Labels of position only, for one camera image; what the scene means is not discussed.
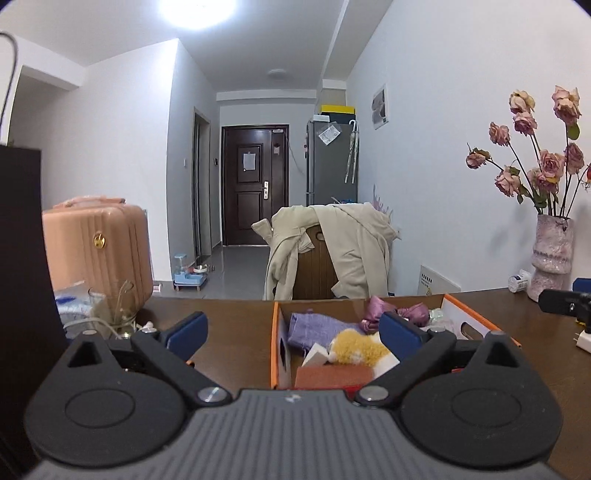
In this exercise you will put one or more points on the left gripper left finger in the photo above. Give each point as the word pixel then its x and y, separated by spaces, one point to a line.
pixel 167 354

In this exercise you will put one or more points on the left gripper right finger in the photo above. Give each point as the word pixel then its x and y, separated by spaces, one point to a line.
pixel 422 355

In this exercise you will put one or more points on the pink satin scrunchie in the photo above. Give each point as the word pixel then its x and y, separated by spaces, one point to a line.
pixel 418 314

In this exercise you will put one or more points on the yellow white plush toy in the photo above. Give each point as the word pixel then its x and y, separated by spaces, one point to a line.
pixel 353 348

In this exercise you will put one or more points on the white triangular sponge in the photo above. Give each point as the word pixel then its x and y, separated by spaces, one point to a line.
pixel 316 357

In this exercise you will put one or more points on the purple knitted pouch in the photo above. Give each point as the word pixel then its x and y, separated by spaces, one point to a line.
pixel 310 328

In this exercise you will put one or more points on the brown layered sponge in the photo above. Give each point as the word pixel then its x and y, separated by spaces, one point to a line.
pixel 345 377

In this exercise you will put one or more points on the lilac fluffy headband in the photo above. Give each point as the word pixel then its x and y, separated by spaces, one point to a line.
pixel 443 329

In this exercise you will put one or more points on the white charger adapter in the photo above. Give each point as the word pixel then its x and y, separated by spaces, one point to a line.
pixel 583 341

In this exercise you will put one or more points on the pink textured vase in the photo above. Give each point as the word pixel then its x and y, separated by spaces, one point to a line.
pixel 552 254

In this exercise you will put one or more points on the small white jar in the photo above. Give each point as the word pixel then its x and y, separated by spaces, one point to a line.
pixel 519 282

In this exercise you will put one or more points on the blue pet feeder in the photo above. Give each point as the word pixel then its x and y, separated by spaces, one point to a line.
pixel 188 275

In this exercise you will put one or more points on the dried pink roses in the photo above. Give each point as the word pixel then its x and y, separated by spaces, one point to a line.
pixel 553 183

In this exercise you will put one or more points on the beige coat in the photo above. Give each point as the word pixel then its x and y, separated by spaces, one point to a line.
pixel 358 237

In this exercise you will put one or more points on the wooden chair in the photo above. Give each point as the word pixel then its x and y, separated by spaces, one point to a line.
pixel 315 272

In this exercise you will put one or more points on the pink hard-shell suitcase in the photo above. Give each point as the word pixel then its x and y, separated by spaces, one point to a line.
pixel 102 242

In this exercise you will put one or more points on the black paper shopping bag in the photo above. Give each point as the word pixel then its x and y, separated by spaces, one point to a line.
pixel 32 339

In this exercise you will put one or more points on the dark brown entrance door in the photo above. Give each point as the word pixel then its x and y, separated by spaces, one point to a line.
pixel 254 179

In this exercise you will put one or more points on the grey refrigerator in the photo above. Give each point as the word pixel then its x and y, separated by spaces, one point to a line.
pixel 330 177

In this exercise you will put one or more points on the yellow box on fridge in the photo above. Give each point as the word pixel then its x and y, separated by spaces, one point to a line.
pixel 327 109

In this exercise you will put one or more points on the round ceiling lamp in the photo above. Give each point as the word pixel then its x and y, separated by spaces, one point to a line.
pixel 196 15

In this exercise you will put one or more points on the white board against wall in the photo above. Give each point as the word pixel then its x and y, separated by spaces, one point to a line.
pixel 432 283

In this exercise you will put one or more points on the wall picture frame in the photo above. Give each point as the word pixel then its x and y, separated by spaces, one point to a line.
pixel 380 109

